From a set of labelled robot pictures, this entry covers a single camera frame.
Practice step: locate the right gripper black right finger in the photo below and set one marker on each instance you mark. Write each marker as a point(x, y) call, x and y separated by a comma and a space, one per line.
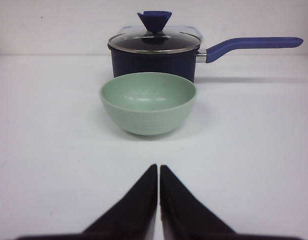
point(185, 218)

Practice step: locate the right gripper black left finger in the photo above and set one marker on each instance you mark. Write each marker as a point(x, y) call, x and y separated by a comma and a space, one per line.
point(129, 219)

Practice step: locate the green bowl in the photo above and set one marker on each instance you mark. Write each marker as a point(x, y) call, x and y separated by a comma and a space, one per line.
point(148, 103)

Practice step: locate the dark blue saucepan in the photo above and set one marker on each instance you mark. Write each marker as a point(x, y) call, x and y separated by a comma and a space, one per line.
point(184, 64)

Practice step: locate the glass pot lid blue knob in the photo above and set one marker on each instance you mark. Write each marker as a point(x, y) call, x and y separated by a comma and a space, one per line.
point(154, 38)

